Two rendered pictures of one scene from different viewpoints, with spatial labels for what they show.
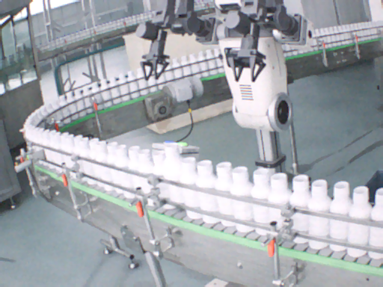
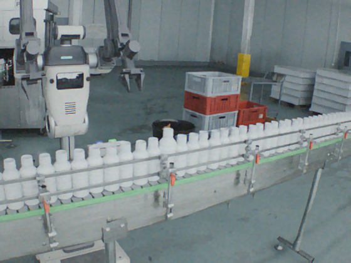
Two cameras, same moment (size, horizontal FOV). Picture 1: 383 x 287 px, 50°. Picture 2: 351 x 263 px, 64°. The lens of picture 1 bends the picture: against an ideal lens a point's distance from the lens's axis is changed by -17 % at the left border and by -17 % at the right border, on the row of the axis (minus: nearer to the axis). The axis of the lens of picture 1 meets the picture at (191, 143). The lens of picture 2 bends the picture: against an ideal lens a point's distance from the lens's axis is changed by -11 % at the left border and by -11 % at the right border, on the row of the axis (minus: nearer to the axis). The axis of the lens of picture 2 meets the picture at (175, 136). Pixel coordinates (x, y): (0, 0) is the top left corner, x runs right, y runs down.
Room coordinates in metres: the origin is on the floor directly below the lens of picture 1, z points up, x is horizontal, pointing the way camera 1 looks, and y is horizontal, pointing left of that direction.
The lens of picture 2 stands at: (1.07, 1.17, 1.55)
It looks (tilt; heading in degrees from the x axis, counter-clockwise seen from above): 18 degrees down; 276
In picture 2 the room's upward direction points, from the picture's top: 5 degrees clockwise
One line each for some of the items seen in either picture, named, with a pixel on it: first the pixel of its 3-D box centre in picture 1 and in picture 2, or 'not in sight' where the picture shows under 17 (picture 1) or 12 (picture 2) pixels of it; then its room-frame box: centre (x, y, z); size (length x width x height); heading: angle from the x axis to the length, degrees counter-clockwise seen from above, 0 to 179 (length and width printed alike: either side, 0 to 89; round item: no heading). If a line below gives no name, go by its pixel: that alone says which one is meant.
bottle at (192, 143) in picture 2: (209, 192); (191, 153); (1.14, -0.02, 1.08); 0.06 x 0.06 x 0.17
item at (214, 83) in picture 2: not in sight; (213, 82); (1.09, -2.66, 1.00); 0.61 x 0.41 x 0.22; 49
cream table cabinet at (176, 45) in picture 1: (181, 69); not in sight; (5.71, -0.06, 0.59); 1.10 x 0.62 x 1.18; 113
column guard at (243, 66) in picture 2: not in sight; (242, 68); (0.12, -10.26, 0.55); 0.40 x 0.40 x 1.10; 41
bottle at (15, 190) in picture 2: (74, 156); (12, 183); (1.66, 0.44, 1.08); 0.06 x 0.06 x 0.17
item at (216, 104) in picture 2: not in sight; (212, 100); (1.09, -2.67, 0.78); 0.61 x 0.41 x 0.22; 48
